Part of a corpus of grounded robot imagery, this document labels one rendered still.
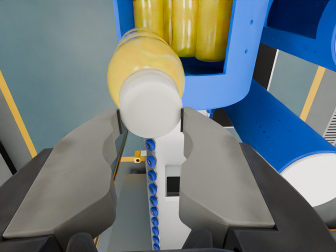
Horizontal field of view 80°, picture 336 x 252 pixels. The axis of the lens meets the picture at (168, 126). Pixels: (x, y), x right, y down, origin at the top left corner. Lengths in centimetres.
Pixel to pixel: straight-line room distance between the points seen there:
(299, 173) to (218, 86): 58
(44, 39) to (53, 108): 55
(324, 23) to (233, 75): 38
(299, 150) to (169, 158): 47
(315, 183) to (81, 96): 161
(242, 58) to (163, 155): 54
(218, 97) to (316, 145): 57
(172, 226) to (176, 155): 47
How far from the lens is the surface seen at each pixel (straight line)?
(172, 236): 123
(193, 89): 34
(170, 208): 104
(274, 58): 162
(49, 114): 201
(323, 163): 87
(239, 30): 35
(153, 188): 86
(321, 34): 70
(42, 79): 188
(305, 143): 88
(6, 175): 244
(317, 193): 99
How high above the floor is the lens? 155
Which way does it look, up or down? 59 degrees down
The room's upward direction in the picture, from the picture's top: 178 degrees clockwise
